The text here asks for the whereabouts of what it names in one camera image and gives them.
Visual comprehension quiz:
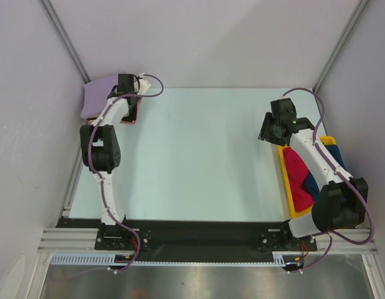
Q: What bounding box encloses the slotted cable duct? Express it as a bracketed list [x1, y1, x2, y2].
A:
[50, 253, 303, 267]

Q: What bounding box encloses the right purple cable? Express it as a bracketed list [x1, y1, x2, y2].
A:
[279, 87, 376, 275]

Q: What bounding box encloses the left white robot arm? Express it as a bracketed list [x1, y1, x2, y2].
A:
[80, 74, 151, 226]

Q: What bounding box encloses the red t shirt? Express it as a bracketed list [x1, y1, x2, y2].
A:
[283, 147, 314, 212]

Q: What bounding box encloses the left corner aluminium post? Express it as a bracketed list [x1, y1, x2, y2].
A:
[38, 0, 90, 83]

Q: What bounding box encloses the yellow plastic bin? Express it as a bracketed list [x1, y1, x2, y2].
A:
[276, 135, 336, 221]

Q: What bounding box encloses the navy blue t shirt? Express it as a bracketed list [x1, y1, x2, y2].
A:
[302, 145, 346, 202]

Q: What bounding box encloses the folded pink t shirt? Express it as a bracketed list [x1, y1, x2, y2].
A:
[87, 108, 138, 125]

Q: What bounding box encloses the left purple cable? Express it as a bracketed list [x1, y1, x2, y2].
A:
[88, 73, 164, 275]

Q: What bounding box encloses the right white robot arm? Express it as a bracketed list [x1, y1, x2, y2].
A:
[258, 98, 368, 250]

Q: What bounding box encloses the purple cable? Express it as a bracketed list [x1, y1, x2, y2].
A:
[279, 87, 376, 275]
[88, 73, 164, 275]

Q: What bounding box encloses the corner aluminium post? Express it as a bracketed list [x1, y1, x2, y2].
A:
[38, 0, 90, 83]
[312, 0, 372, 93]

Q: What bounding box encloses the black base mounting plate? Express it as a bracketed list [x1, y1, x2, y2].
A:
[57, 218, 317, 262]

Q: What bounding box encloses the purple t shirt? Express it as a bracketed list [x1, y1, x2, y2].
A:
[80, 74, 118, 120]

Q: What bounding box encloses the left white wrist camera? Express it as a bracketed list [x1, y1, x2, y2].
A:
[137, 74, 151, 95]

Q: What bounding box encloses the folded black t shirt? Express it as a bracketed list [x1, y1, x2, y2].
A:
[121, 107, 138, 123]

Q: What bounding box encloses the aluminium frame rail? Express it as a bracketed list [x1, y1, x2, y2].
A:
[37, 228, 98, 252]

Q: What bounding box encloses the right corner aluminium post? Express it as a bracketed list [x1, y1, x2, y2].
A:
[312, 0, 372, 93]

